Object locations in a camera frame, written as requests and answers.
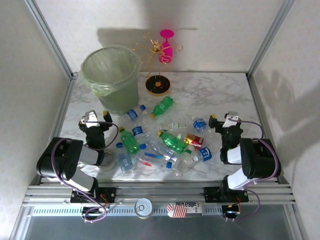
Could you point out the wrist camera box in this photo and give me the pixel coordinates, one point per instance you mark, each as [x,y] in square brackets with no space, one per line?
[91,117]
[231,121]

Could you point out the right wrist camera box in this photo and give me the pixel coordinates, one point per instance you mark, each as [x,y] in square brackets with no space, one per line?
[231,121]

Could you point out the aluminium cross rail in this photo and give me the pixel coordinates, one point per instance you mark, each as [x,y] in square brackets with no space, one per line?
[160,192]

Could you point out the long clear bottle white cap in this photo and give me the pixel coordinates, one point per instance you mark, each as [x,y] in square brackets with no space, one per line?
[160,148]

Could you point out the aluminium side rail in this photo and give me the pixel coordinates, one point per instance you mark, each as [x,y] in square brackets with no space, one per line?
[63,112]
[257,100]

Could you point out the small light blue bottle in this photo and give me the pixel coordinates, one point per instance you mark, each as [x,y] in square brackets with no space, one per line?
[124,159]

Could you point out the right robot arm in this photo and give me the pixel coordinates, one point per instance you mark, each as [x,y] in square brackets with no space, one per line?
[260,160]

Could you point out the green plastic bin liner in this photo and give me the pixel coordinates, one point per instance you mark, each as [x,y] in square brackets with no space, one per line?
[100,90]

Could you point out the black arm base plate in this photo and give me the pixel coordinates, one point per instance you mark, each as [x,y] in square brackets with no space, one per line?
[211,195]
[110,193]

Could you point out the grey mesh waste bin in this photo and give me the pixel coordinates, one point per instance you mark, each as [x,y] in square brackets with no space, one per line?
[122,102]

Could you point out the pink wine glass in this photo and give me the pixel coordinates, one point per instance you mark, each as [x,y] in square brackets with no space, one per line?
[167,51]

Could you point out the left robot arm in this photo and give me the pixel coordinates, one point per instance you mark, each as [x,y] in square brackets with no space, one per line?
[62,160]

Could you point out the small circuit board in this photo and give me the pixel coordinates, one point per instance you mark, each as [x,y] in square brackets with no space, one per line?
[95,211]
[231,212]

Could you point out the aluminium frame post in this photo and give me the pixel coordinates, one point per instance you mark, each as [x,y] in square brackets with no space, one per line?
[270,37]
[50,37]

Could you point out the silver tin can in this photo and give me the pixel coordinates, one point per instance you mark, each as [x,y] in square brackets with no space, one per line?
[143,208]

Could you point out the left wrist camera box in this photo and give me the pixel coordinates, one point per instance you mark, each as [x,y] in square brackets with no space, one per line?
[91,117]

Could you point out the striped printed can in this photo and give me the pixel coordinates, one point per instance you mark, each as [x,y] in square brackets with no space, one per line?
[185,209]

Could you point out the clear bottle dark blue label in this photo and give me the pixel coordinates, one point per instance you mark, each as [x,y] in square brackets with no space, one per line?
[199,125]
[138,130]
[132,114]
[205,154]

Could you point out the red yellow label bottle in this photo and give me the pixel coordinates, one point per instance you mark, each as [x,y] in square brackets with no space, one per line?
[193,140]

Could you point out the grey metal panel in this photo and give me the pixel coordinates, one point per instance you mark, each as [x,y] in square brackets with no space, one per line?
[160,230]

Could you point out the green plastic bottle yellow cap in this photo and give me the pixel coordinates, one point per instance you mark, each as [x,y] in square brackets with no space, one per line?
[162,106]
[130,143]
[172,142]

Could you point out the clear tape roll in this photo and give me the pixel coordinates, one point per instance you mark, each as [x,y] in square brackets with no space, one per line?
[115,160]

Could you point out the clear bottle blue red label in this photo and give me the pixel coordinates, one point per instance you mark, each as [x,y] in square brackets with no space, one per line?
[152,156]

